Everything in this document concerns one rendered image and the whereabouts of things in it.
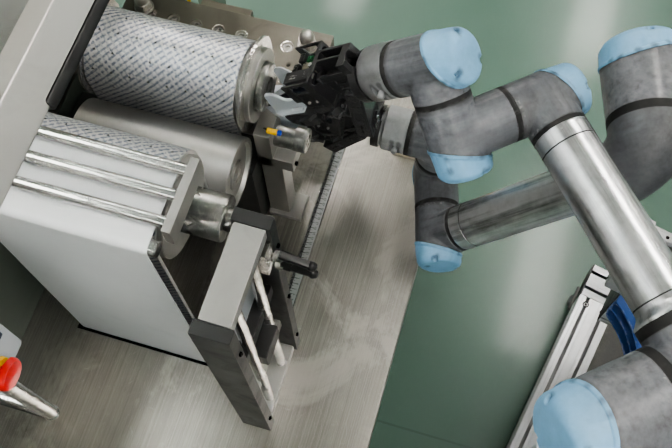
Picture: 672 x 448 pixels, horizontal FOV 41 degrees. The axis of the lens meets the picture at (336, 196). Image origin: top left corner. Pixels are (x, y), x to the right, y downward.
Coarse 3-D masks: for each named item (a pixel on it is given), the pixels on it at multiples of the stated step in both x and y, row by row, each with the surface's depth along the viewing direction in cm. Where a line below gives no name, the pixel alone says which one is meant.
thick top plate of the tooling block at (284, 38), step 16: (128, 0) 168; (160, 0) 168; (176, 0) 168; (160, 16) 166; (176, 16) 167; (192, 16) 166; (208, 16) 166; (224, 16) 166; (240, 16) 166; (224, 32) 165; (240, 32) 165; (256, 32) 164; (272, 32) 164; (288, 32) 164; (272, 48) 163; (288, 48) 164; (288, 64) 162
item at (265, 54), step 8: (264, 48) 132; (256, 56) 130; (264, 56) 131; (272, 56) 136; (256, 64) 129; (240, 72) 129; (256, 72) 129; (240, 80) 129; (248, 80) 128; (256, 80) 130; (248, 88) 129; (248, 96) 129; (248, 104) 130; (248, 112) 131; (256, 112) 135; (248, 120) 133; (256, 120) 136
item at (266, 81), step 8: (264, 64) 132; (272, 64) 132; (264, 72) 131; (272, 72) 133; (264, 80) 130; (272, 80) 135; (256, 88) 131; (264, 88) 131; (272, 88) 136; (256, 96) 131; (256, 104) 132; (264, 104) 134
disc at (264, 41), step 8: (264, 40) 132; (256, 48) 129; (248, 56) 128; (248, 64) 127; (248, 72) 128; (240, 88) 127; (240, 96) 127; (240, 104) 128; (240, 112) 129; (240, 120) 130; (240, 128) 132; (248, 128) 136
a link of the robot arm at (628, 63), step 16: (624, 32) 127; (640, 32) 125; (656, 32) 125; (608, 48) 128; (624, 48) 125; (640, 48) 124; (656, 48) 124; (608, 64) 127; (624, 64) 125; (640, 64) 123; (656, 64) 123; (608, 80) 126; (624, 80) 124; (640, 80) 122; (656, 80) 122; (608, 96) 126; (624, 96) 123; (640, 96) 121; (656, 96) 121; (608, 112) 125; (624, 112) 122
